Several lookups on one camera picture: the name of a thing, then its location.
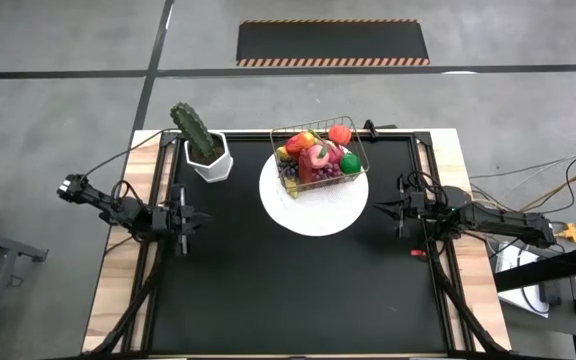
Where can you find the black aluminium table frame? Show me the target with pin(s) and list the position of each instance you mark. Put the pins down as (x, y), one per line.
(248, 134)

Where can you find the green lime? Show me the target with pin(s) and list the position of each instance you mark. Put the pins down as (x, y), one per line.
(350, 163)

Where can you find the white plant pot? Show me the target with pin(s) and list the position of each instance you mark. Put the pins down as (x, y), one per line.
(215, 167)

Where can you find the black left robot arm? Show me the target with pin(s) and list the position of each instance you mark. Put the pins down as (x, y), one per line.
(113, 207)

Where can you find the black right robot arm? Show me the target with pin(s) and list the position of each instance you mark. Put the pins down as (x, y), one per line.
(503, 220)

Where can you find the black floor mat striped edges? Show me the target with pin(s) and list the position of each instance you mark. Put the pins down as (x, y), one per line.
(333, 42)

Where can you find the black side desk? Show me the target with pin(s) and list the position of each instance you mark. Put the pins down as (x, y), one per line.
(548, 267)

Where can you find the red tag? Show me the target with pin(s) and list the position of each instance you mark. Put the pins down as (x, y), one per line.
(418, 253)

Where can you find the black frame strut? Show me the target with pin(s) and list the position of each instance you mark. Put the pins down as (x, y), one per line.
(133, 310)
(468, 315)

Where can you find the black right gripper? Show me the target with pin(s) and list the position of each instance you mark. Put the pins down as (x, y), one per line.
(418, 207)

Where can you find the green cactus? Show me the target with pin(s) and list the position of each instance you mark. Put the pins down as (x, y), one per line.
(193, 130)

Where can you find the yellow power plug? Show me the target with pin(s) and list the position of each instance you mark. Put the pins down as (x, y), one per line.
(569, 231)

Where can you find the purple red grape bunch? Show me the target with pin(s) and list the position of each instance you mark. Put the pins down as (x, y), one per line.
(325, 173)

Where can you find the black table mat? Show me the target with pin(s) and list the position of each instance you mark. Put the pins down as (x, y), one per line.
(268, 300)

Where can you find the orange toy fruit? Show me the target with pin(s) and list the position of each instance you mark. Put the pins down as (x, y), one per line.
(299, 142)

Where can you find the white paper sheet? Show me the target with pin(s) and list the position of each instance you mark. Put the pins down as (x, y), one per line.
(510, 265)

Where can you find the white round plate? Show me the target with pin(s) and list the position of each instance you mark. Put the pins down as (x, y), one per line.
(318, 215)

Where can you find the black clamp mount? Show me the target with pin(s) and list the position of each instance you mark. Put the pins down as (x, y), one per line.
(370, 127)

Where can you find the pink peach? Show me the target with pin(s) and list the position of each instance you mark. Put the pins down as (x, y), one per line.
(318, 156)

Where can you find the orange toy pumpkin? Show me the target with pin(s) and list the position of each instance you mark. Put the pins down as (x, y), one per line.
(339, 134)

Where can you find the pink dragon fruit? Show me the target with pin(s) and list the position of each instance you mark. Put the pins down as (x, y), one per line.
(336, 151)

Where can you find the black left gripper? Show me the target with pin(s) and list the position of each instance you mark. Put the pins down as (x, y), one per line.
(173, 220)

